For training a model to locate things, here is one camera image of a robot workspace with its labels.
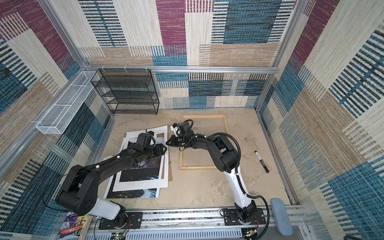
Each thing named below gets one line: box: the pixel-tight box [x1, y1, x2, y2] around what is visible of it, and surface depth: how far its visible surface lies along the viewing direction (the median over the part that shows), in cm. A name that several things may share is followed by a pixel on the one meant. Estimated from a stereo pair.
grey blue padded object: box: [271, 198, 293, 236], surface depth 73 cm
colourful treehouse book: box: [58, 212, 87, 239], surface depth 72 cm
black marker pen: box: [254, 150, 270, 173], surface depth 93 cm
